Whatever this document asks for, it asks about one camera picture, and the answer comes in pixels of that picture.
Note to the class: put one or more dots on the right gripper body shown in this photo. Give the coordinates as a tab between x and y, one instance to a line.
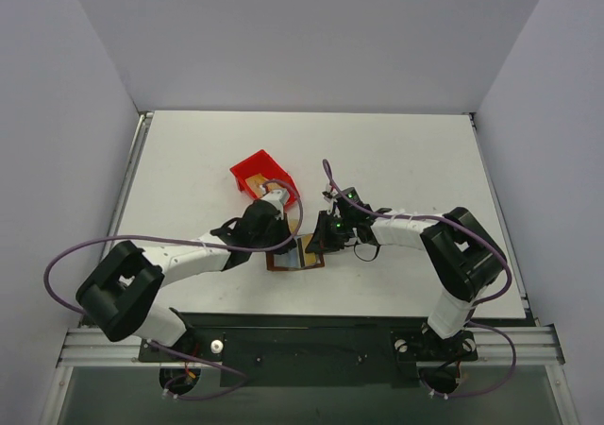
327	231

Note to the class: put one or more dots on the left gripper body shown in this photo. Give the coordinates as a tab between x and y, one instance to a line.
281	235

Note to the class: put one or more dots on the gold card magnetic stripe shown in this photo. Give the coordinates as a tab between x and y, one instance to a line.
307	260

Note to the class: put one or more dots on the brown leather card holder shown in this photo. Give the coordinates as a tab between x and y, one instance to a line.
296	259

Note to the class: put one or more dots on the gold card with chip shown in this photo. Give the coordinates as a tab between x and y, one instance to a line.
294	226

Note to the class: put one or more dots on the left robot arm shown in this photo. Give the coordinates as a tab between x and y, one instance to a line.
119	296

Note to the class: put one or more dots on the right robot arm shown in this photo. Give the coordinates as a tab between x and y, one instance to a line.
464	256

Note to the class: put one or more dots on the gold cards in bin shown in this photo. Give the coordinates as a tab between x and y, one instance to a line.
256	184

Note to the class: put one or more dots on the red plastic bin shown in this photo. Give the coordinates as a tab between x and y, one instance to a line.
259	163

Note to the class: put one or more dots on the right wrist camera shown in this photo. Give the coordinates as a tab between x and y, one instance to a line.
329	196

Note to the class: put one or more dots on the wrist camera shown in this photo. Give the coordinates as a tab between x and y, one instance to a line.
329	196
277	198

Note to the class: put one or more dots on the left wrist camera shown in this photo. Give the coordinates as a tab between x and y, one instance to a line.
277	198

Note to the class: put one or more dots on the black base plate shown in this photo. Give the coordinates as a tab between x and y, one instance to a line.
279	350

